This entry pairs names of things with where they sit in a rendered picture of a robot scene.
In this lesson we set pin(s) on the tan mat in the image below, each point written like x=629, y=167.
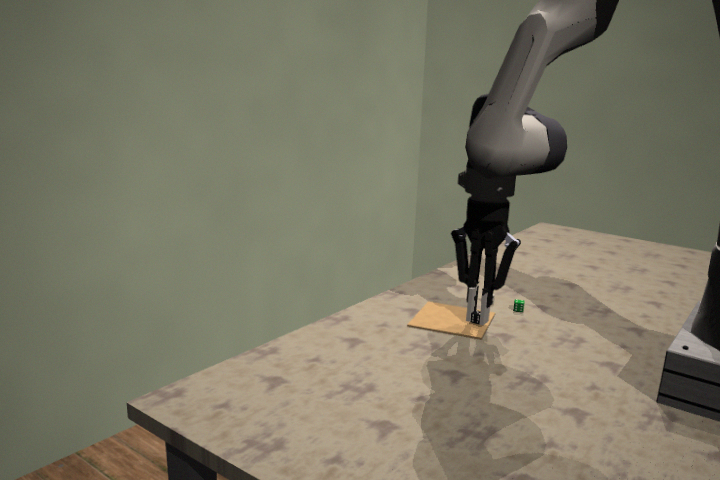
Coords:
x=448, y=319

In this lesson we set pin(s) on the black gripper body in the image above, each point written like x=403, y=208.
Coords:
x=494, y=213

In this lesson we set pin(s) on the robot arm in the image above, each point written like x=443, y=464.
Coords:
x=499, y=145

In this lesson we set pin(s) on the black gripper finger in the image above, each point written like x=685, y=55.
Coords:
x=471, y=278
x=490, y=283

